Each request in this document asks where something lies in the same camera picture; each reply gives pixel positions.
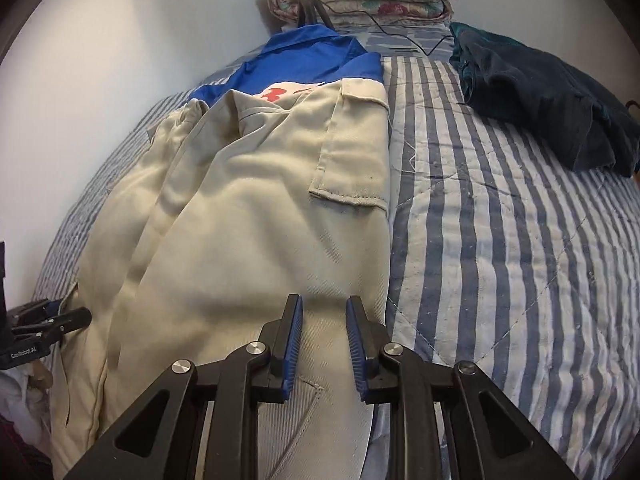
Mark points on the dark teal garment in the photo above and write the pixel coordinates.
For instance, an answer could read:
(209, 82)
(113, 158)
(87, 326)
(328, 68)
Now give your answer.
(540, 95)

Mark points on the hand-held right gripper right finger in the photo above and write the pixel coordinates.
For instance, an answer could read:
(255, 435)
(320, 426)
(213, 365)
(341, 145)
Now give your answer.
(356, 345)

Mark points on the black tripod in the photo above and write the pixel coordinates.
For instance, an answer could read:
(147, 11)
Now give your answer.
(303, 10)

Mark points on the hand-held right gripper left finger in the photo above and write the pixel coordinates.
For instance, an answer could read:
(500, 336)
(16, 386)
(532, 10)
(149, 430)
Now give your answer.
(295, 345)

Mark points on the blue striped quilted blanket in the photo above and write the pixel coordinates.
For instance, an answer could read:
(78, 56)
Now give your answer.
(500, 260)

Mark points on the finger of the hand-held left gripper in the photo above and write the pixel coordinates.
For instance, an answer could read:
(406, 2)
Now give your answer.
(65, 322)
(45, 306)

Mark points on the blue and beige work jacket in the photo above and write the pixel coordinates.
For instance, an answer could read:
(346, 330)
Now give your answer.
(250, 210)

